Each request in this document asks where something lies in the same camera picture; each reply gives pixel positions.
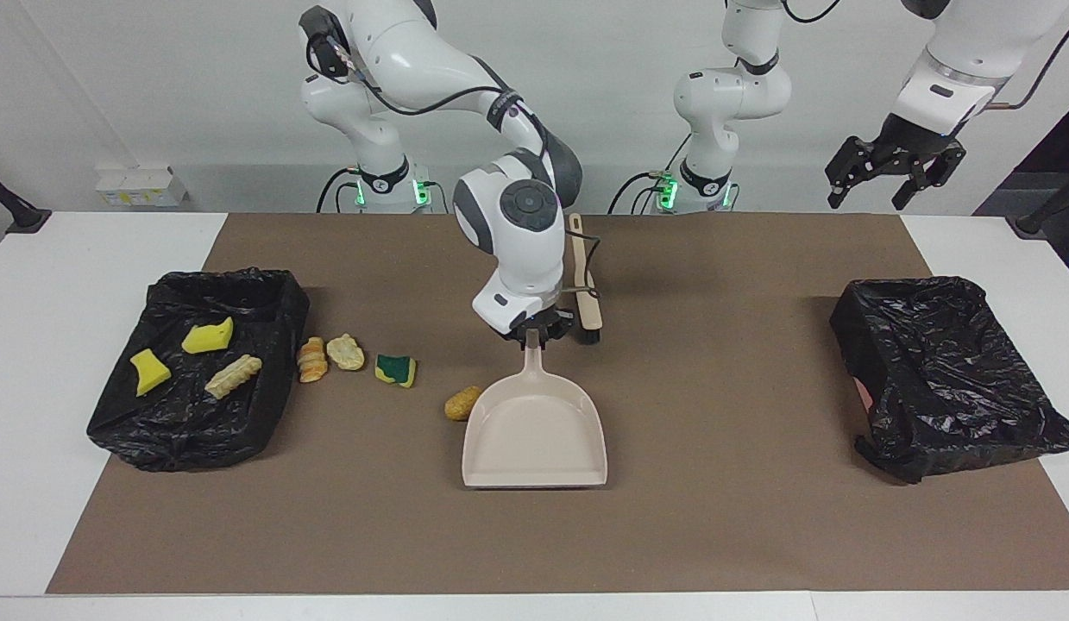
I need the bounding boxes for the yellow sponge piece green specks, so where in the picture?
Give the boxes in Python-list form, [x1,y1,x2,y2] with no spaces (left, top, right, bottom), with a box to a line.
[181,317,235,355]

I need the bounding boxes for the beige plastic dustpan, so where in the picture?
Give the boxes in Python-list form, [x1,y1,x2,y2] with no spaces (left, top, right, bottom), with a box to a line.
[462,329,609,489]

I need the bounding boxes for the green and yellow sponge piece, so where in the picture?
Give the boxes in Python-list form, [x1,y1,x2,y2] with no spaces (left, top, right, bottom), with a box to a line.
[374,354,418,389]

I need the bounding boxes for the pale toy bread piece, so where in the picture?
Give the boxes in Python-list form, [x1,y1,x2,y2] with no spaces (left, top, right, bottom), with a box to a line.
[326,334,366,372]

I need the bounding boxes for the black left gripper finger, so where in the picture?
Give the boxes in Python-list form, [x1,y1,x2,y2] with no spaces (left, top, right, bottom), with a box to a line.
[892,164,962,212]
[827,138,871,210]

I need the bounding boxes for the beige hand brush black bristles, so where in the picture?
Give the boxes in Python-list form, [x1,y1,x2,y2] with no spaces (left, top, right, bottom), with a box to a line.
[569,213,604,346]

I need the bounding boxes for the white wall socket box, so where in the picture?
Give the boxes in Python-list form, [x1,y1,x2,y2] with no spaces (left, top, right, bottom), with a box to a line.
[95,166,191,207]

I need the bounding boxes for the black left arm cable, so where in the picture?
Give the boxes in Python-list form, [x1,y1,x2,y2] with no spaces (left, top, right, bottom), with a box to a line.
[780,0,1069,111]

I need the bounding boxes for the striped toy croissant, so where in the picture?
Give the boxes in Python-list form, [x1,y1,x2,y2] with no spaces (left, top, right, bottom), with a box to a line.
[204,354,264,400]
[297,336,329,384]

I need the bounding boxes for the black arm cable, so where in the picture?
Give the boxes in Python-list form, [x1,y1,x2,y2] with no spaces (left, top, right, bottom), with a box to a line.
[305,17,604,298]
[780,0,1069,111]

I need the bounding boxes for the black base cable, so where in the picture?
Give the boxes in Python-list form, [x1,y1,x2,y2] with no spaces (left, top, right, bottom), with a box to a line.
[317,168,362,214]
[607,129,695,215]

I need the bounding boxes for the brown toy bread roll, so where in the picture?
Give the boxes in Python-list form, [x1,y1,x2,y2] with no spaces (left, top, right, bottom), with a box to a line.
[444,386,483,422]

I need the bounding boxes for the black right base cable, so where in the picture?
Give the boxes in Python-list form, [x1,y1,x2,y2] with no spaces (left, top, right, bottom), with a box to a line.
[317,168,362,214]

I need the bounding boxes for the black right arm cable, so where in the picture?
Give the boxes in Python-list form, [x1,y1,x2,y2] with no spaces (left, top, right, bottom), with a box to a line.
[305,17,604,298]

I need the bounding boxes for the brown table mat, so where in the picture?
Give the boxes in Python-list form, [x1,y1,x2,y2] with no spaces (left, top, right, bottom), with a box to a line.
[47,213,1069,596]

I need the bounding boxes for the bin with black bag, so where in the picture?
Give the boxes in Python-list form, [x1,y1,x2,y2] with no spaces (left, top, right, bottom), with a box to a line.
[86,268,311,473]
[829,276,1069,485]

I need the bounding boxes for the black left base cable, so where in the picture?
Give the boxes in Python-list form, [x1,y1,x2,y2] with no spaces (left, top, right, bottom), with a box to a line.
[607,129,695,215]

